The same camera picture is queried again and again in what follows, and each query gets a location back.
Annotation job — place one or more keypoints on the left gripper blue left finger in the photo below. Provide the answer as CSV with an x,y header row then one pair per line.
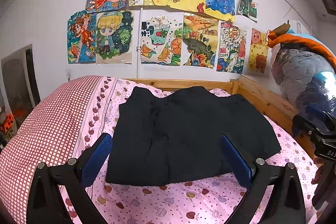
x,y
93,158

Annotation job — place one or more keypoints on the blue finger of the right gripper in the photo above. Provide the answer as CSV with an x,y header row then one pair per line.
x,y
300,125
314,113

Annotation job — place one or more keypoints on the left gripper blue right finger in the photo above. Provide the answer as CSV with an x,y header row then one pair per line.
x,y
240,162

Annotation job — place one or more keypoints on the black garment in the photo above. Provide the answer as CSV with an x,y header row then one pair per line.
x,y
158,141

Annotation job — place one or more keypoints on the plastic wrapped clothes bundle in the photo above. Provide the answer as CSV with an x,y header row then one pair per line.
x,y
303,69

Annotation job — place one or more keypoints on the person right hand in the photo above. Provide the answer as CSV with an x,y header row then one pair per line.
x,y
318,162

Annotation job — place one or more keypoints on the pink apple print bedsheet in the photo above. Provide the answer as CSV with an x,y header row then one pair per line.
x,y
96,101

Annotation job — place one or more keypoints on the red white checkered pillow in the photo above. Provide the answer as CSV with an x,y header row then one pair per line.
x,y
49,134

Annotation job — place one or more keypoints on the yellow bear drawing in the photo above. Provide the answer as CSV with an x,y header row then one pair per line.
x,y
258,51

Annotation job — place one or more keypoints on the grey door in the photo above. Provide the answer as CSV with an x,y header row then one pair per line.
x,y
20,83

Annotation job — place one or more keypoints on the city collage drawing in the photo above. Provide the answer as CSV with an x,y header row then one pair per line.
x,y
232,48

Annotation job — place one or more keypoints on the flying girl drawing lower left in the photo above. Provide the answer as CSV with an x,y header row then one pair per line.
x,y
81,38

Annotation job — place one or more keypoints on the blond boy drawing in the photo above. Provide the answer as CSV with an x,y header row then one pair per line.
x,y
114,36

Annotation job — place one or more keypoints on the landscape whale drawing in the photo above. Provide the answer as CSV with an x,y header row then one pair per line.
x,y
200,35

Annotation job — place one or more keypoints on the juice and oranges drawing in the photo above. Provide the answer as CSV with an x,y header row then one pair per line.
x,y
161,41

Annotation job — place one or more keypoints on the wooden bed frame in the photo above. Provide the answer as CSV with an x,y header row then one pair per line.
x,y
262,98

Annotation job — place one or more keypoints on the white wall pipe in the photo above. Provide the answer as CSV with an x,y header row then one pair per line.
x,y
138,48

